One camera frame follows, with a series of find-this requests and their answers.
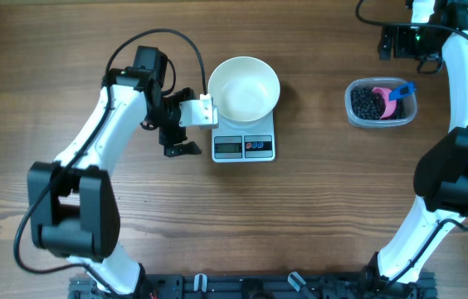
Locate pink measuring scoop blue handle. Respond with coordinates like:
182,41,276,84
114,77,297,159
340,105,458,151
372,82,416,120

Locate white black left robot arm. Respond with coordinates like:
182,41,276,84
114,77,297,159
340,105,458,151
17,46,202,298

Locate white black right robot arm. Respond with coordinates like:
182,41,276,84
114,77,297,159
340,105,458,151
358,1,468,298

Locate white digital kitchen scale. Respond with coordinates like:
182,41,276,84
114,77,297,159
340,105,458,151
212,112,275,163

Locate white bowl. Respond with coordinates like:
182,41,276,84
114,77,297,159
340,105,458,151
208,56,280,123

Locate clear plastic container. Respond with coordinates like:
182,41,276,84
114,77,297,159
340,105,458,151
344,77,417,129

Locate black beans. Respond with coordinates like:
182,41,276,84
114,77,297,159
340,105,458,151
350,87,407,120

